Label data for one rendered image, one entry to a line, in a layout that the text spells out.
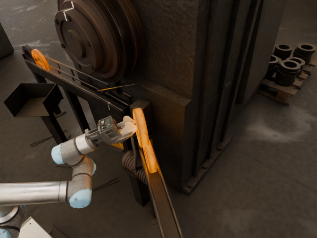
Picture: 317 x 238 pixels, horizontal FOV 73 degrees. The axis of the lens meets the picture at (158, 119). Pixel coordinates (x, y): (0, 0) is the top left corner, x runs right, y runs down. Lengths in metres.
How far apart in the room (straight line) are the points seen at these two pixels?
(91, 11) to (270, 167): 1.67
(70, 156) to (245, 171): 1.39
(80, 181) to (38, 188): 0.14
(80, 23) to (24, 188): 0.64
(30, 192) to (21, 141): 1.59
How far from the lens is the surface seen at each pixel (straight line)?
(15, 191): 0.90
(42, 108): 1.66
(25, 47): 2.18
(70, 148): 0.89
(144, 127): 0.80
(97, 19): 0.97
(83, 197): 0.86
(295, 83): 2.70
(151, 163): 0.96
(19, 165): 2.26
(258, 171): 1.93
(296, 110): 2.58
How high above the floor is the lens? 1.54
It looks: 44 degrees down
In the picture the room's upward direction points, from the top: 4 degrees counter-clockwise
